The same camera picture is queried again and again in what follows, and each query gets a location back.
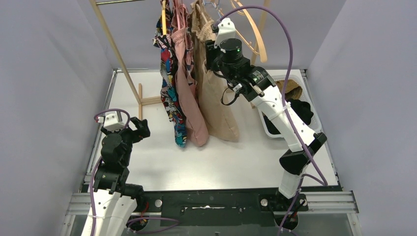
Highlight yellow hanger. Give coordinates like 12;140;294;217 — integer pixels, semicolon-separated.
161;0;167;35

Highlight beige shorts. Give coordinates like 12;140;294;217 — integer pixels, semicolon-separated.
191;0;239;142

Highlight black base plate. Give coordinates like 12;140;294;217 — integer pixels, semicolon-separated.
81;187;310;229

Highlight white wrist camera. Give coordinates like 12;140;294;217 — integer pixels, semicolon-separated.
212;17;236;48
94;111;125;132

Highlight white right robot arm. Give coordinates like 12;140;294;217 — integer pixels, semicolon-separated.
205;38;327;210

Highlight white plastic basket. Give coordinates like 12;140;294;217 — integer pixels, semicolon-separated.
258;75;322;139

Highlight comic print shorts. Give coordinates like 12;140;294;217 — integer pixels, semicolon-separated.
153;0;187;148

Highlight pink shorts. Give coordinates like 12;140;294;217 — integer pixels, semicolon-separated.
172;0;209;147

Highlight blue hanger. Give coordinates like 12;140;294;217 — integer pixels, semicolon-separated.
202;0;222;17

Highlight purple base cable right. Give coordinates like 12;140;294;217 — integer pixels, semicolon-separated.
277;195;307;236

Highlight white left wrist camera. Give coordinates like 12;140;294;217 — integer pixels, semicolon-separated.
94;111;125;132

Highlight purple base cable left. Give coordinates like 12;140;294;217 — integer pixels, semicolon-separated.
125;216;180;235

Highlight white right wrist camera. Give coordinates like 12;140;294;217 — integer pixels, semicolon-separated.
212;17;236;48

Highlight brown shorts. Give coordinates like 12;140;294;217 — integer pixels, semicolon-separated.
275;79;303;100

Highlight wooden hanger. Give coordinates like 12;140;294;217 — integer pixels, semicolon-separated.
236;9;268;64

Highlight wooden clothes rack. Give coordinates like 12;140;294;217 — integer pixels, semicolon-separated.
89;0;271;119

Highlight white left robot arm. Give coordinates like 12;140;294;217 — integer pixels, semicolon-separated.
82;117;150;236

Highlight black shorts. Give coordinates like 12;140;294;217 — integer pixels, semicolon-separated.
261;99;314;138

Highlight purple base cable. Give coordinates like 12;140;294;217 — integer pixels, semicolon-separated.
125;216;180;235
277;195;307;236

